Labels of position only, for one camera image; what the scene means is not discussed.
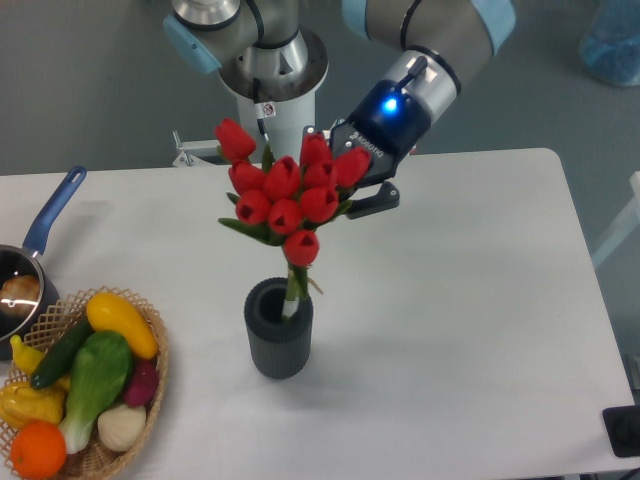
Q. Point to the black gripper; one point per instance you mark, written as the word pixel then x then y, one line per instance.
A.
pixel 387 123

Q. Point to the red tulip bouquet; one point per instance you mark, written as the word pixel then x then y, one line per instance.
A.
pixel 282 202

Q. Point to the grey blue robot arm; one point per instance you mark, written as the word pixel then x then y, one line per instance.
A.
pixel 442 44

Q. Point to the dark grey ribbed vase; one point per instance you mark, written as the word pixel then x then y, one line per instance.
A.
pixel 279 349

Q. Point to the yellow squash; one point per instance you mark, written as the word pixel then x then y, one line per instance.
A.
pixel 107 311

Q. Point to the purple red onion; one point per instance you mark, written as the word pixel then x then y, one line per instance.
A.
pixel 142 385

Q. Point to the green bok choy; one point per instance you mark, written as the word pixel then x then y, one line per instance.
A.
pixel 98 374

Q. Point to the green cucumber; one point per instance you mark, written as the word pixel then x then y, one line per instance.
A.
pixel 58 360

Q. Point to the white garlic bulb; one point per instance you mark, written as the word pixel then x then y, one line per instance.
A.
pixel 120 427

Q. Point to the brown bread roll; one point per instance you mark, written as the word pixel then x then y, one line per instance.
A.
pixel 19 296

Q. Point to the black device at edge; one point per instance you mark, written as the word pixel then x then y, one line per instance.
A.
pixel 622 426

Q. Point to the yellow bell pepper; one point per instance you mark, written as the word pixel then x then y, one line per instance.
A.
pixel 21 404

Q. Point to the orange fruit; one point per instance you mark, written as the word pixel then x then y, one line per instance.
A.
pixel 38 451

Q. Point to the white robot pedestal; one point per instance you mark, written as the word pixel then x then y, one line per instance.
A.
pixel 275 91

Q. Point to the white frame at right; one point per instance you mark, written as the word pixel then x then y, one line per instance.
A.
pixel 620 228

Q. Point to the blue handled saucepan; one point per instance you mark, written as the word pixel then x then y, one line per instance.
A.
pixel 25 259

